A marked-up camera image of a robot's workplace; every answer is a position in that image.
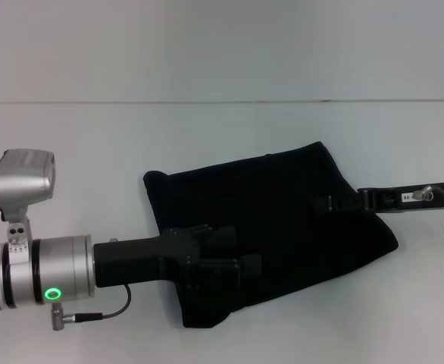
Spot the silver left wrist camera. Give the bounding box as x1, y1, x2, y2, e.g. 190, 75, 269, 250
0, 149, 56, 246

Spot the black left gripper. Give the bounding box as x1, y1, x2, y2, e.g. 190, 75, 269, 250
92, 224, 263, 293

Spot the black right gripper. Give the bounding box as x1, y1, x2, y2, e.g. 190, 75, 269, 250
314, 182, 444, 215

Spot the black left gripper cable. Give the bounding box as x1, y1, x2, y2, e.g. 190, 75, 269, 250
51, 284, 132, 331

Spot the black shirt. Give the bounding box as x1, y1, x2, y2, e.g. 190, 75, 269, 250
142, 141, 400, 329

